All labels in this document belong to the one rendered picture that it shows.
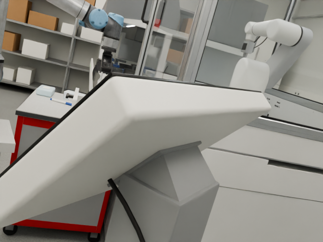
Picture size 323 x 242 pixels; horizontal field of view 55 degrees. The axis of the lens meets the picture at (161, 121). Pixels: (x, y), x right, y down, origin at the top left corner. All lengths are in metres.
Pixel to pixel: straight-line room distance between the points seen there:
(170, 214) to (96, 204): 1.44
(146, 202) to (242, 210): 0.84
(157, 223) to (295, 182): 0.94
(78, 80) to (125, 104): 5.51
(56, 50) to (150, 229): 5.36
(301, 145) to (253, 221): 0.36
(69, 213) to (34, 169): 1.57
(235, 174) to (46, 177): 0.94
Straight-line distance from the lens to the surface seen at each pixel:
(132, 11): 2.35
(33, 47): 5.35
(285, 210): 1.42
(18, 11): 5.43
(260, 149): 1.23
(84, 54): 5.72
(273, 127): 1.22
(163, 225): 0.50
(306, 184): 1.41
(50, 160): 0.35
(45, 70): 5.83
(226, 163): 1.18
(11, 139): 1.31
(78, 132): 0.31
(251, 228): 1.38
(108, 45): 1.46
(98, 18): 1.30
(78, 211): 1.93
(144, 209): 0.51
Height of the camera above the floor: 1.23
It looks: 12 degrees down
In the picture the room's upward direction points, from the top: 15 degrees clockwise
